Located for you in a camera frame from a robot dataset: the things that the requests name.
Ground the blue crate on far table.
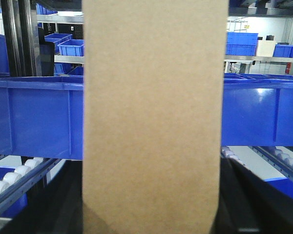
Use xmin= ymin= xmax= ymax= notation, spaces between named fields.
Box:
xmin=225 ymin=32 xmax=258 ymax=56

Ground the large blue plastic bin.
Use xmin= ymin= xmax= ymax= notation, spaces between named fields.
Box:
xmin=0 ymin=76 xmax=84 ymax=160

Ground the roller track rail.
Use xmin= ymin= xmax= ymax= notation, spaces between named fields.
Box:
xmin=0 ymin=158 xmax=62 ymax=218
xmin=221 ymin=146 xmax=293 ymax=183

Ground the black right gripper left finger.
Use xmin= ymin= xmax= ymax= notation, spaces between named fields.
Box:
xmin=0 ymin=161 xmax=84 ymax=234

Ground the right roller track rail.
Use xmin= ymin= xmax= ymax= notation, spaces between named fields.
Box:
xmin=221 ymin=146 xmax=293 ymax=183

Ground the black shelf upright post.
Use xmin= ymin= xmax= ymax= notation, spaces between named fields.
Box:
xmin=0 ymin=0 xmax=55 ymax=78

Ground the grey metal shelving rack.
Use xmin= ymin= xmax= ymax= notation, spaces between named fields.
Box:
xmin=37 ymin=12 xmax=84 ymax=64

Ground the brown cardboard box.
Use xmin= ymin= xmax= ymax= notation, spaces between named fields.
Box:
xmin=83 ymin=0 xmax=228 ymax=234

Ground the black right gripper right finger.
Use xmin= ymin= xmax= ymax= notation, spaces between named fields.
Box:
xmin=211 ymin=158 xmax=293 ymax=234

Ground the left roller track rail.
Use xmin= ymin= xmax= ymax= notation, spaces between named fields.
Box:
xmin=0 ymin=158 xmax=62 ymax=218

